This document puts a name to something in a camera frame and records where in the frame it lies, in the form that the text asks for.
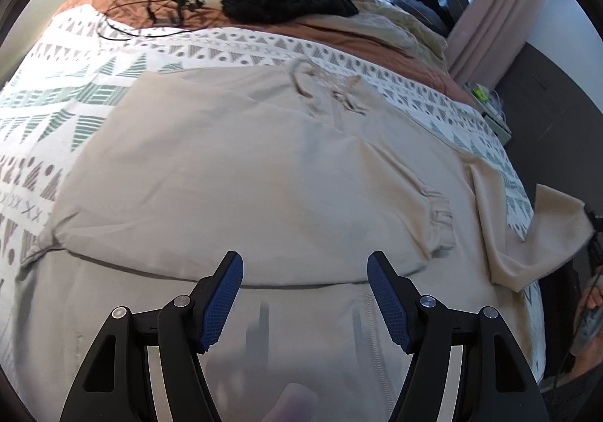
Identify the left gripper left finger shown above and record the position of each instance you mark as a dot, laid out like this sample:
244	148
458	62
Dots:
213	298

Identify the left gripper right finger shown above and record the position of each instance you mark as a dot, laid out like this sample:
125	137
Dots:
396	298

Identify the beige jacket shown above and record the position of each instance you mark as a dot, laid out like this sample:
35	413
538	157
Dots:
306	174

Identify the white bedside drawer cabinet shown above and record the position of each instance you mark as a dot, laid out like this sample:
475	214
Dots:
493	114

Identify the yellow green item on cabinet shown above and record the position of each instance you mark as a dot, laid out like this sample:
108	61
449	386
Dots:
481	93

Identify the white patterned geometric blanket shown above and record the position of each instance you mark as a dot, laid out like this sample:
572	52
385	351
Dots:
80	68

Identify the cream crumpled bedding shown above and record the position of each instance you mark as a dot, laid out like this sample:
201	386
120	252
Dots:
381	21

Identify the pink curtain right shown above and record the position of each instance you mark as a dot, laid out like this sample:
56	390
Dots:
488	37

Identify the rust orange blanket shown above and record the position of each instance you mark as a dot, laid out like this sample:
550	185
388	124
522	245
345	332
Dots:
133	14

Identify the padded cream headboard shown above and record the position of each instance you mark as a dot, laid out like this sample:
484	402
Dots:
24	33

